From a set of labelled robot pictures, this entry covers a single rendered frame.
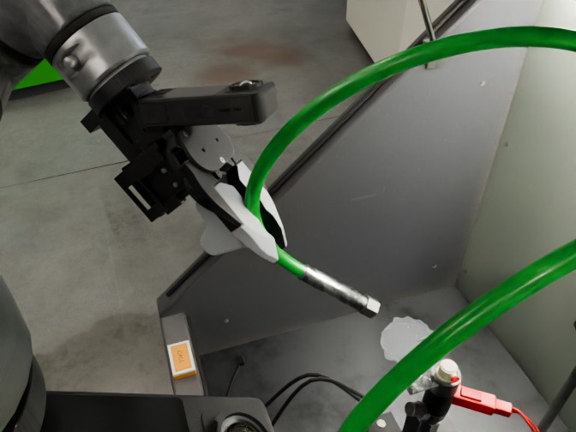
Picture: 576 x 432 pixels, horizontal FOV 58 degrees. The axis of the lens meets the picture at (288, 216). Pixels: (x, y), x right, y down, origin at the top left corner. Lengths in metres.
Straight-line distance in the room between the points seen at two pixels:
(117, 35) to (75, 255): 1.98
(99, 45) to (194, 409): 0.33
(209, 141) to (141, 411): 0.31
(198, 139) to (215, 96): 0.05
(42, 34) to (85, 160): 2.52
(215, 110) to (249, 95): 0.03
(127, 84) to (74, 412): 0.31
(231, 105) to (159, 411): 0.27
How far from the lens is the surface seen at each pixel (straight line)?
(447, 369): 0.53
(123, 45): 0.47
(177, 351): 0.75
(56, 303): 2.24
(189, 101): 0.44
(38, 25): 0.49
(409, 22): 3.27
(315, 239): 0.78
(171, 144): 0.45
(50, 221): 2.63
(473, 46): 0.40
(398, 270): 0.92
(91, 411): 0.20
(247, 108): 0.42
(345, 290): 0.54
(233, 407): 0.23
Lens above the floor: 1.56
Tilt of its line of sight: 40 degrees down
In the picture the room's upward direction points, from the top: straight up
